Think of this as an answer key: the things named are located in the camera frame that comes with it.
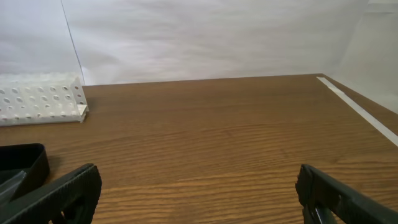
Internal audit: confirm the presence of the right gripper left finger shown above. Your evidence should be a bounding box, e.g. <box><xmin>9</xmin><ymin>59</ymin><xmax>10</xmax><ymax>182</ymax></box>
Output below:
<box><xmin>0</xmin><ymin>163</ymin><xmax>103</xmax><ymax>224</ymax></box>

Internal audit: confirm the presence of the black tray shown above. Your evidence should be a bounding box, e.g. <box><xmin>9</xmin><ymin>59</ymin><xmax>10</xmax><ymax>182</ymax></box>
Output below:
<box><xmin>0</xmin><ymin>142</ymin><xmax>51</xmax><ymax>203</ymax></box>

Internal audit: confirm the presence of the white test tube rack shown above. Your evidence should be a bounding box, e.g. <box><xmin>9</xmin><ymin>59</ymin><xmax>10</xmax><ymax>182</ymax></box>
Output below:
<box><xmin>0</xmin><ymin>72</ymin><xmax>90</xmax><ymax>128</ymax></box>

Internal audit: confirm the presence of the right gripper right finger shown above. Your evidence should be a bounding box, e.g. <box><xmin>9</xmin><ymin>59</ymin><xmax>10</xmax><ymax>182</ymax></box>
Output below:
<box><xmin>295</xmin><ymin>164</ymin><xmax>398</xmax><ymax>224</ymax></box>

